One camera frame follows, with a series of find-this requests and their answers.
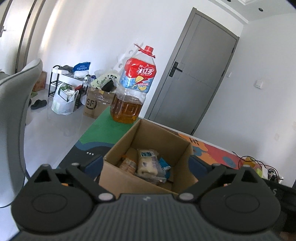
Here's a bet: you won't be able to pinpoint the white plastic bag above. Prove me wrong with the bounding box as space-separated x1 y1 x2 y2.
51 83 79 115

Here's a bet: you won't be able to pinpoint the grey door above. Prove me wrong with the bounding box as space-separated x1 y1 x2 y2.
145 8 239 135

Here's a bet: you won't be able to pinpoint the white perforated board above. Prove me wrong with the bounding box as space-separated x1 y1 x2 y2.
112 43 143 74

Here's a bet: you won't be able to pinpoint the black slipper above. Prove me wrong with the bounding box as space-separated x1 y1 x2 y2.
31 99 47 110

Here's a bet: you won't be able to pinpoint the black cables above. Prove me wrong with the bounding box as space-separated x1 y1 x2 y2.
231 151 280 181

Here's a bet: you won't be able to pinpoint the blue plastic bag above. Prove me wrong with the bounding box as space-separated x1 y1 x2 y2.
73 62 91 72

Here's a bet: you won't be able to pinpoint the yellow box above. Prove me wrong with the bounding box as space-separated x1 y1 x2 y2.
241 156 257 168

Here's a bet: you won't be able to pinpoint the large iced tea bottle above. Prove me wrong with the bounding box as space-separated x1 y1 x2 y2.
110 45 157 124

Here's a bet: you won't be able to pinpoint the white wall switch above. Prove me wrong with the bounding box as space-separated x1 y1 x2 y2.
254 80 263 89

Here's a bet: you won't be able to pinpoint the brown cardboard box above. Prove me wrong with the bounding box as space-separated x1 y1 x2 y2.
99 120 197 197

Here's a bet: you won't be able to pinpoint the black door handle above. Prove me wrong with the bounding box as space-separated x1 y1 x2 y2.
169 61 182 77

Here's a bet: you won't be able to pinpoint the blue snack packet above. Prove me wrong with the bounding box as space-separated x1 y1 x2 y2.
159 158 171 179

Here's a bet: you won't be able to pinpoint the colourful table mat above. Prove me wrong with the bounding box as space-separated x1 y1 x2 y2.
58 108 251 169

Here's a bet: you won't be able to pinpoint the white power strip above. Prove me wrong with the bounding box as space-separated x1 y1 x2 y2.
267 168 283 184

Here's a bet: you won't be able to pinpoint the grey chair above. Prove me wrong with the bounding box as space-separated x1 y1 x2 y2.
1 59 43 196

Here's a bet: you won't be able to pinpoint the orange wrapped snack pack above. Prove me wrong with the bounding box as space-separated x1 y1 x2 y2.
119 157 137 175

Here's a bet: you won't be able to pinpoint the small brown carton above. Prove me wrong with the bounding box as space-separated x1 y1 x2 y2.
32 71 47 92

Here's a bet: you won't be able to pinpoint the SF cardboard box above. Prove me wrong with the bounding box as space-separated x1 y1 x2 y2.
83 87 115 119

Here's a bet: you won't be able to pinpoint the black shoe rack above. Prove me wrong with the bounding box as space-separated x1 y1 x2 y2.
48 65 87 111

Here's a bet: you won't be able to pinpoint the cream wrapped bread pack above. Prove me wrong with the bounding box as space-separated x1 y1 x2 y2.
137 149 159 176

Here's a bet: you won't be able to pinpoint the panda print bag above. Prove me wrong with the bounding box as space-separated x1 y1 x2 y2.
90 70 120 92

